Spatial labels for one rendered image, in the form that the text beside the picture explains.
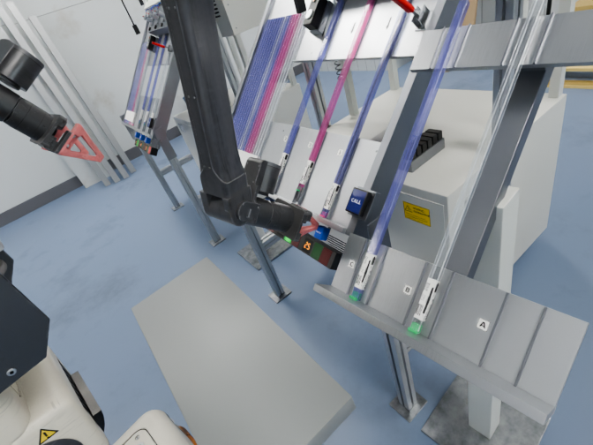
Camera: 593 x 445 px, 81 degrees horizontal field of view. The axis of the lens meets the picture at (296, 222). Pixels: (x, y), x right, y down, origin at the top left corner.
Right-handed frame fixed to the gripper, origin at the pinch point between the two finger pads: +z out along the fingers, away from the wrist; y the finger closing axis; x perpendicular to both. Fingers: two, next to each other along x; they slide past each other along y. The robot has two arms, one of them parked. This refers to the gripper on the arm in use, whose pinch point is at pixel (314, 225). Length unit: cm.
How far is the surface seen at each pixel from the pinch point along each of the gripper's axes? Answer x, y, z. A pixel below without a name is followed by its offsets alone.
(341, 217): -4.1, -5.3, 1.3
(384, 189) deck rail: -12.9, -10.8, 4.3
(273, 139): -16.2, 30.3, 1.9
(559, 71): -66, -9, 66
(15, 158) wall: 77, 385, -39
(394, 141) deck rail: -22.4, -10.6, 1.9
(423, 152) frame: -27.9, 4.3, 35.3
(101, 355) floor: 105, 102, -1
